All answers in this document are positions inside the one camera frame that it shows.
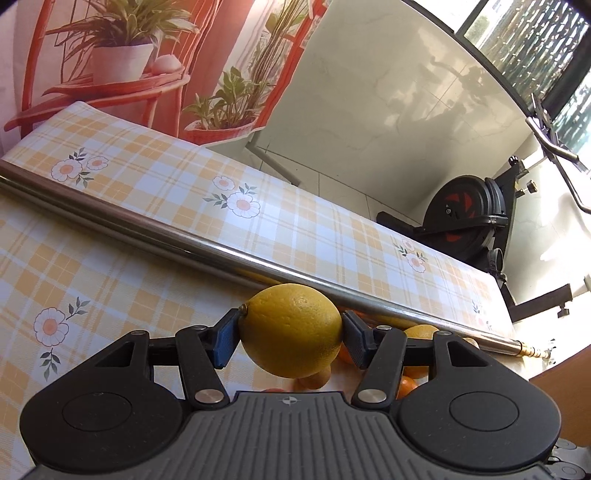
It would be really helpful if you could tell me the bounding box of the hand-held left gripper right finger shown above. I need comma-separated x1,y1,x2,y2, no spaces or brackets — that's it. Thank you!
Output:
342,310,502,411

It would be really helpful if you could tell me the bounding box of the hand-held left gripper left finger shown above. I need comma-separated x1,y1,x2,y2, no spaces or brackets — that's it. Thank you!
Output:
95,310,245,411

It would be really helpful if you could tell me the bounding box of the yellow lemon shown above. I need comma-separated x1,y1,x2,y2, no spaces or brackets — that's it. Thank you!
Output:
403,324,440,342
239,284,343,378

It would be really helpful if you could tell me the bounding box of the small brown fruit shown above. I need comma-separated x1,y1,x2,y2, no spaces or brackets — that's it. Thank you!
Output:
295,367,332,391

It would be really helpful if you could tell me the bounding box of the orange plaid floral tablecloth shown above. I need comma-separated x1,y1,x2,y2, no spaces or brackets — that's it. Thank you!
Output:
0,100,520,478

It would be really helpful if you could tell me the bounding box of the long steel pole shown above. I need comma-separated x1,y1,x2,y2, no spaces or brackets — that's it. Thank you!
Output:
0,161,557,361

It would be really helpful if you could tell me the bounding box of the black exercise bike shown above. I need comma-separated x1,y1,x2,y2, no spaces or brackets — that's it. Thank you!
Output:
376,92,591,324

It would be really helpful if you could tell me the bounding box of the brown wooden board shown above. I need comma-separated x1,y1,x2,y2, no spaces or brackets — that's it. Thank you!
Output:
531,360,591,455

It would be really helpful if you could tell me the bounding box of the window with grille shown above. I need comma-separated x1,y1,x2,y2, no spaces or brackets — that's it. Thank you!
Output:
411,0,591,153

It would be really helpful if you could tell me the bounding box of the grey metal stand frame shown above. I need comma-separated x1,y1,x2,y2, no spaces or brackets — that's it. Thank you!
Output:
246,130,302,186

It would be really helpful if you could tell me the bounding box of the wall poster with potted plants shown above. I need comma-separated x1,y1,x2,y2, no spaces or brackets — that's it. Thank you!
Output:
0,0,331,146

